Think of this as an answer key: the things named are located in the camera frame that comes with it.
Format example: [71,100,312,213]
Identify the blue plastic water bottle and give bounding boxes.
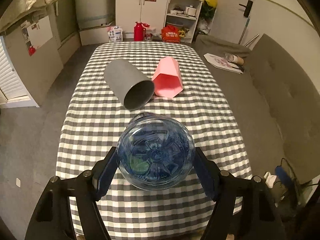
[116,112,195,191]

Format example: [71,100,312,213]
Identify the grey cylindrical cup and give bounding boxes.
[104,59,155,111]

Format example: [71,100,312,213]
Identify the brown paper cup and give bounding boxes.
[225,53,244,66]

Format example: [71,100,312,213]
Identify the pink hexagonal cup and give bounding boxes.
[151,56,183,99]

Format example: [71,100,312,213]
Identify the grey white checkered tablecloth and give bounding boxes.
[56,42,252,239]

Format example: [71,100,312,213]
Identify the grey fabric sofa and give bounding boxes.
[194,35,319,184]

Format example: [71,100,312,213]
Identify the white louvered wardrobe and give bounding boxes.
[4,5,63,106]

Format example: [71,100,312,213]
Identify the white paper booklet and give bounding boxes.
[204,53,243,74]

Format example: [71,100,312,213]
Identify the white step platform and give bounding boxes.
[79,26,111,46]

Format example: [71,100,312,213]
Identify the white detergent refill pouch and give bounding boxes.
[108,26,123,43]

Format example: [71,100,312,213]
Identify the white entrance door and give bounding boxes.
[210,0,255,43]

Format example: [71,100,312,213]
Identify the white cartoon pattern bag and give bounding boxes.
[144,28,156,41]

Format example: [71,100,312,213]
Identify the orange red shopping bag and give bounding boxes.
[161,25,180,43]

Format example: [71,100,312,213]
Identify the red thermos jug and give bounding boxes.
[133,22,150,41]

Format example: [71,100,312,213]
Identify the white rice cooker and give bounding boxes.
[184,5,197,17]

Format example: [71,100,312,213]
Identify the white open shelf unit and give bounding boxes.
[165,0,204,43]

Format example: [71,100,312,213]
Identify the white quilted jacket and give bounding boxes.
[1,0,58,32]

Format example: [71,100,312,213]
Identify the white kitchen base cabinet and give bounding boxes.
[116,0,169,39]

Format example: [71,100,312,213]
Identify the black cables on sofa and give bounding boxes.
[272,157,318,205]

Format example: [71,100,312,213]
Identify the black door handle lock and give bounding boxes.
[239,0,253,18]

